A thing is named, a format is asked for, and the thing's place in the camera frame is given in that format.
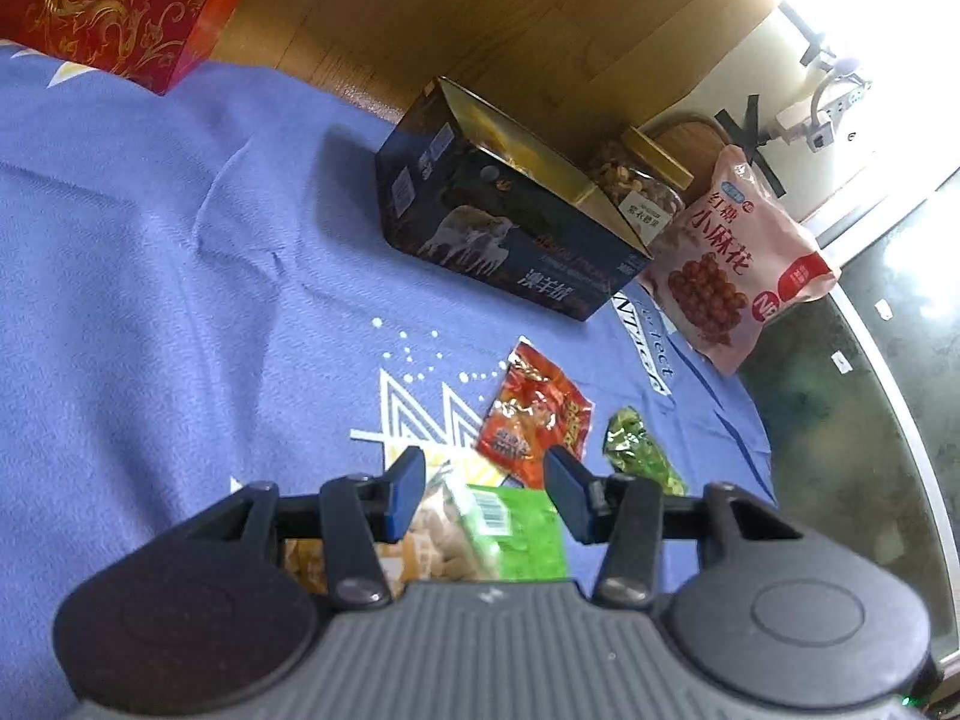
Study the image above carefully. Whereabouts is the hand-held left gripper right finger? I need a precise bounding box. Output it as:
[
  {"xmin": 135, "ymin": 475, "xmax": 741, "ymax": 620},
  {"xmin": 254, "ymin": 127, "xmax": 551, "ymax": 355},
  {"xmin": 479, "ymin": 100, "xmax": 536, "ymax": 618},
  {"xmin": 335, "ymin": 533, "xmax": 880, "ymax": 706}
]
[{"xmin": 544, "ymin": 446, "xmax": 807, "ymax": 612}]

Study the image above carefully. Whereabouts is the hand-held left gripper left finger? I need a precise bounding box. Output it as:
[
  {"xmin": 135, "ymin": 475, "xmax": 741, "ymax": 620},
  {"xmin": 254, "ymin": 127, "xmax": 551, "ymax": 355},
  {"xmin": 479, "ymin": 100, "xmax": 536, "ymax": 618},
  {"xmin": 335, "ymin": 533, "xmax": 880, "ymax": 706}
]
[{"xmin": 180, "ymin": 446, "xmax": 428, "ymax": 612}]

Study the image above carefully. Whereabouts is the red snack packet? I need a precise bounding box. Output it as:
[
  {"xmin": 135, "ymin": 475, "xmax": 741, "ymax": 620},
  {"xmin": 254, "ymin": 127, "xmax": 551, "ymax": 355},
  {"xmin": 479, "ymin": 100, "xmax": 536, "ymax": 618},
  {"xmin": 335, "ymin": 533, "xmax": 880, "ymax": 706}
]
[{"xmin": 476, "ymin": 340, "xmax": 595, "ymax": 487}]

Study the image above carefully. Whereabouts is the green and clear snack bag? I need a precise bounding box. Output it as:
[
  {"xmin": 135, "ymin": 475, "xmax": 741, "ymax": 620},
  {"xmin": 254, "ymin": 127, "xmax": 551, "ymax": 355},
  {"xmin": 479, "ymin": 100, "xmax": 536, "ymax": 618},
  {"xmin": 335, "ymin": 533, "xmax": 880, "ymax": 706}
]
[{"xmin": 281, "ymin": 457, "xmax": 571, "ymax": 601}]

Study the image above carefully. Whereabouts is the white power strip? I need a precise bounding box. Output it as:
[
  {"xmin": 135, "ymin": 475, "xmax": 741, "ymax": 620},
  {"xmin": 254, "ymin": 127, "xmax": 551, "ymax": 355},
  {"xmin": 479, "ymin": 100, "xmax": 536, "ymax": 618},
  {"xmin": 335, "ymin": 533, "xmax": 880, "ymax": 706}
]
[{"xmin": 776, "ymin": 79, "xmax": 875, "ymax": 151}]

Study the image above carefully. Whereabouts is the pink snack bag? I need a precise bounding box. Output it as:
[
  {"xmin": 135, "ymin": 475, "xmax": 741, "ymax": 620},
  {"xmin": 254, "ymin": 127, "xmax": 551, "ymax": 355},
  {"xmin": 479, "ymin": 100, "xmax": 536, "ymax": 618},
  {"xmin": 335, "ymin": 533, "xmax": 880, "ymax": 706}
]
[{"xmin": 637, "ymin": 144, "xmax": 839, "ymax": 377}]

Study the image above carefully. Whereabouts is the wooden cutting board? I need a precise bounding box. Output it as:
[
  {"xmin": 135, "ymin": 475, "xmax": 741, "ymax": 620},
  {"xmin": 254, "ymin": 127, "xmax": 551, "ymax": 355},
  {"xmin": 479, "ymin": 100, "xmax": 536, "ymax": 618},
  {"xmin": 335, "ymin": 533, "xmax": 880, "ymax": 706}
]
[{"xmin": 646, "ymin": 112, "xmax": 728, "ymax": 166}]

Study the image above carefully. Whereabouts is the black tape strip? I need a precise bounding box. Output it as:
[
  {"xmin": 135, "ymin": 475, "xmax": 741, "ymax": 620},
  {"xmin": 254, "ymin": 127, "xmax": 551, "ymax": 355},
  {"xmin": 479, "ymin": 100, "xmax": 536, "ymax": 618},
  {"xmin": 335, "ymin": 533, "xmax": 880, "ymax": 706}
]
[{"xmin": 780, "ymin": 4, "xmax": 833, "ymax": 65}]

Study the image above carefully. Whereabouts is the white power cable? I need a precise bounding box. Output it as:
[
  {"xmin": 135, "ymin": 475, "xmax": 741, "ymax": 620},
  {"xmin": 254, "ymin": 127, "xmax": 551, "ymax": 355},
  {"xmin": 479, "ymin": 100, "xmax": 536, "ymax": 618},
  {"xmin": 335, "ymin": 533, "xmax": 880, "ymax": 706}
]
[{"xmin": 810, "ymin": 56, "xmax": 863, "ymax": 121}]

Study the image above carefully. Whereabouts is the black tape cross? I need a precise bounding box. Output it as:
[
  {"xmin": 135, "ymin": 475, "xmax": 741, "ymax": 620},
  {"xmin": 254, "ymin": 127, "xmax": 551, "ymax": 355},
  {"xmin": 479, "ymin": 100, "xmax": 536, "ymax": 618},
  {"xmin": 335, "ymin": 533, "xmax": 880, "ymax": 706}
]
[{"xmin": 712, "ymin": 94, "xmax": 785, "ymax": 196}]

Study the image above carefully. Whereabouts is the green snack packet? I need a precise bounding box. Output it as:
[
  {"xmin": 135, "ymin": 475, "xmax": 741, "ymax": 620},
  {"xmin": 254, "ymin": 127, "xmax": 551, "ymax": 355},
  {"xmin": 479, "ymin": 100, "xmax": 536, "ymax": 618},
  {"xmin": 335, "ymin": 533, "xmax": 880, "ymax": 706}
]
[{"xmin": 604, "ymin": 405, "xmax": 687, "ymax": 496}]

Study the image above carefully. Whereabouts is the blue printed tablecloth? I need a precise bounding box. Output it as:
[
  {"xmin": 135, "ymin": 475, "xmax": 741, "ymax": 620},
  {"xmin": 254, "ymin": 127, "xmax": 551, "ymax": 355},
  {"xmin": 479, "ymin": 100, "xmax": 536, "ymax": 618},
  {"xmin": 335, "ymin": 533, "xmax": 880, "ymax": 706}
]
[{"xmin": 0, "ymin": 41, "xmax": 777, "ymax": 720}]

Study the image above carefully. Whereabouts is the red gift box gold pattern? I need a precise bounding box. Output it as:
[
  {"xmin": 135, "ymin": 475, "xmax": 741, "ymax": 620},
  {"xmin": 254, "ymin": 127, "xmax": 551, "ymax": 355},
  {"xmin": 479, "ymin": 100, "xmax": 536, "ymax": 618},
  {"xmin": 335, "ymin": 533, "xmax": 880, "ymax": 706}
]
[{"xmin": 0, "ymin": 0, "xmax": 275, "ymax": 96}]

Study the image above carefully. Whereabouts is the clear nut jar gold lid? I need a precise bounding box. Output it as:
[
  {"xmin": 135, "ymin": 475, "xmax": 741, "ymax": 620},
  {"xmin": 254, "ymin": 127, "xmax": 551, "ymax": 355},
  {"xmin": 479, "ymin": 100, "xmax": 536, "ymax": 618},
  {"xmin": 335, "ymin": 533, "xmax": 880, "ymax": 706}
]
[{"xmin": 585, "ymin": 126, "xmax": 695, "ymax": 237}]

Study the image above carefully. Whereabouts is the black tin box sheep print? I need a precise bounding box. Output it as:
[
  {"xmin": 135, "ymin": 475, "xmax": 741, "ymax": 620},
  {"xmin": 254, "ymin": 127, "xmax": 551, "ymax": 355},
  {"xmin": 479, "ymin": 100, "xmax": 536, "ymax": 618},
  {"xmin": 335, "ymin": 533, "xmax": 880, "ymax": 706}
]
[{"xmin": 375, "ymin": 77, "xmax": 653, "ymax": 323}]

